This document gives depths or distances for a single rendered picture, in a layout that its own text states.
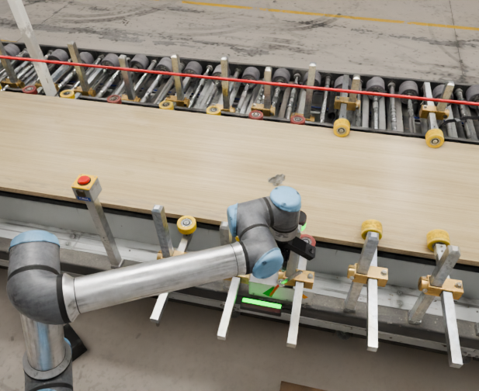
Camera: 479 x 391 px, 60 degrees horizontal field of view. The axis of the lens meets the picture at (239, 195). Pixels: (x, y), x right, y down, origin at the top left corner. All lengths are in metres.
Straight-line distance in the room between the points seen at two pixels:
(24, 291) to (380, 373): 1.89
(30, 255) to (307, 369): 1.68
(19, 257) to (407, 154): 1.73
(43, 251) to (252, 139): 1.31
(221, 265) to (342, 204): 0.92
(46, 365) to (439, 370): 1.92
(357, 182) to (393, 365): 1.05
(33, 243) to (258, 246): 0.56
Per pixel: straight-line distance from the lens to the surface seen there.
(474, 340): 1.91
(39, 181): 2.16
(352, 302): 1.74
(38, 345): 1.44
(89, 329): 2.65
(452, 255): 1.48
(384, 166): 2.09
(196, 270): 1.05
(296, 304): 1.59
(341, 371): 2.44
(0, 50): 3.00
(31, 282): 1.07
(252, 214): 1.15
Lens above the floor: 2.24
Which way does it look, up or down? 46 degrees down
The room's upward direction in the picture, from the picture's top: 2 degrees counter-clockwise
